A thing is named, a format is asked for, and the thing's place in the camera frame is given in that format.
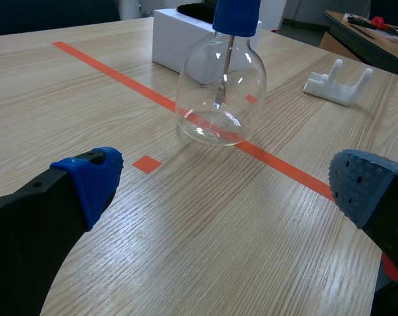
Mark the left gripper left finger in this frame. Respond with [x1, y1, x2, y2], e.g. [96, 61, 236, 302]
[0, 146, 124, 316]

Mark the white box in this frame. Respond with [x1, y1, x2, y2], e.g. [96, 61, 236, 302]
[151, 8, 262, 83]

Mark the clear glass flask blue stopper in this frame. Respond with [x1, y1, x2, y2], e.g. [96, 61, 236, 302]
[174, 0, 268, 147]

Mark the white moulded stand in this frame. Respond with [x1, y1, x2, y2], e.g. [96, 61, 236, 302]
[303, 59, 374, 107]

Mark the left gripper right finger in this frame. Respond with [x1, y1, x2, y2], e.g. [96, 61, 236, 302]
[328, 149, 398, 282]

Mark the wooden desk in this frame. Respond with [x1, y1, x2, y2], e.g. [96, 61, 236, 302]
[318, 9, 398, 80]

